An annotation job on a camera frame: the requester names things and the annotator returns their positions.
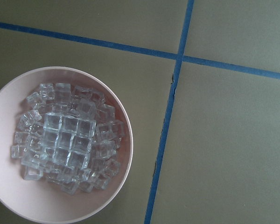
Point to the clear ice cubes pile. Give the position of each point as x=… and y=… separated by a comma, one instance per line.
x=70, y=137

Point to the pink bowl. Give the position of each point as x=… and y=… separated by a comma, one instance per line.
x=40, y=201

